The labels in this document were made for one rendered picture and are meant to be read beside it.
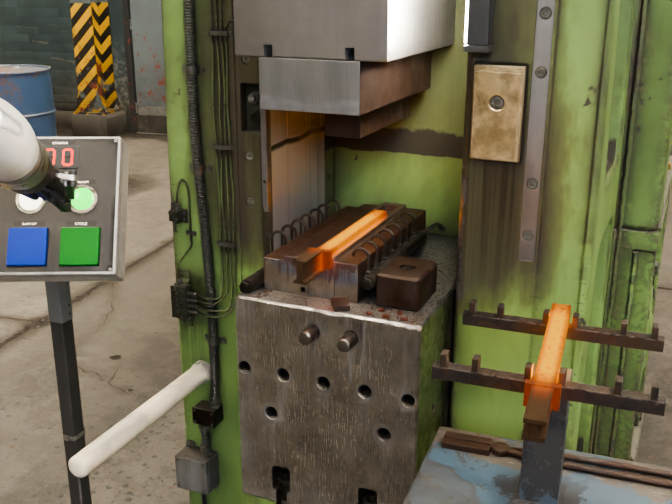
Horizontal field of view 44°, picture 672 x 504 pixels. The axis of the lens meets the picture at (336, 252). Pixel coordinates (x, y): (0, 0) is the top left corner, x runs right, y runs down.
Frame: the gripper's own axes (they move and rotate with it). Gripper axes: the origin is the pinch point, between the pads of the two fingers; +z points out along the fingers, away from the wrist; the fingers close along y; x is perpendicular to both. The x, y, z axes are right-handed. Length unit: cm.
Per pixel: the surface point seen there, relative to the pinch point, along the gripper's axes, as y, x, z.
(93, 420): -34, -38, 159
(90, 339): -52, -3, 219
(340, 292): 50, -15, 12
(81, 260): 0.7, -8.7, 12.4
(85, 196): 0.7, 4.1, 12.7
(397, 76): 62, 26, 6
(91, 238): 2.4, -4.4, 12.4
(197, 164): 20.5, 14.6, 25.5
